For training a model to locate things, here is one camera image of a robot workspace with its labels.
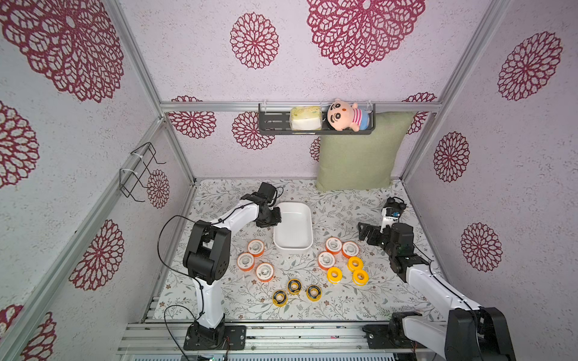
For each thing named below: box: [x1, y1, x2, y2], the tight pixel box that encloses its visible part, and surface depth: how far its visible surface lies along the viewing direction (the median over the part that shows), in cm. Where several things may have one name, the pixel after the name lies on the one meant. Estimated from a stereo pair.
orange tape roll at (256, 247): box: [247, 239, 265, 258], surface depth 95 cm
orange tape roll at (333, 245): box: [325, 236, 343, 255], surface depth 96 cm
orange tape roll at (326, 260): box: [317, 251, 336, 271], surface depth 92 cm
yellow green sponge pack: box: [289, 106, 323, 131], surface depth 92 cm
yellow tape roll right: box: [352, 269, 370, 287], surface depth 88 cm
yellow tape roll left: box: [326, 266, 343, 285], surface depth 89 cm
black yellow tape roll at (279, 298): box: [272, 289, 288, 308], surface depth 83 cm
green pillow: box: [316, 111, 414, 192], surface depth 100 cm
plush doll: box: [326, 97, 371, 133], surface depth 88 cm
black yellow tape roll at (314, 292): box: [306, 284, 323, 302], surface depth 84 cm
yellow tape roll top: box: [346, 255, 364, 273], surface depth 91 cm
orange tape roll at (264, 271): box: [255, 261, 274, 283], surface depth 89 cm
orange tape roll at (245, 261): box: [236, 251, 255, 272], surface depth 91 cm
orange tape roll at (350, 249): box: [341, 240, 360, 259], surface depth 94 cm
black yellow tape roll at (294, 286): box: [287, 278, 303, 295], surface depth 85 cm
